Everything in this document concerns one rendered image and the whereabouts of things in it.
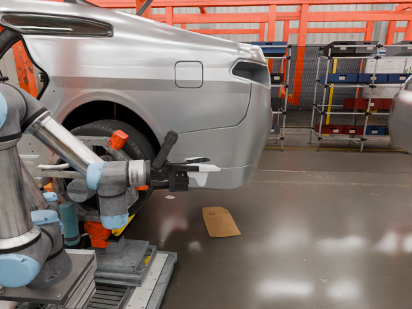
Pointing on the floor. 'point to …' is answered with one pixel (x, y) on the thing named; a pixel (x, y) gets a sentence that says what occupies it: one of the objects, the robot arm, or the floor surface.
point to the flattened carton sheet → (219, 222)
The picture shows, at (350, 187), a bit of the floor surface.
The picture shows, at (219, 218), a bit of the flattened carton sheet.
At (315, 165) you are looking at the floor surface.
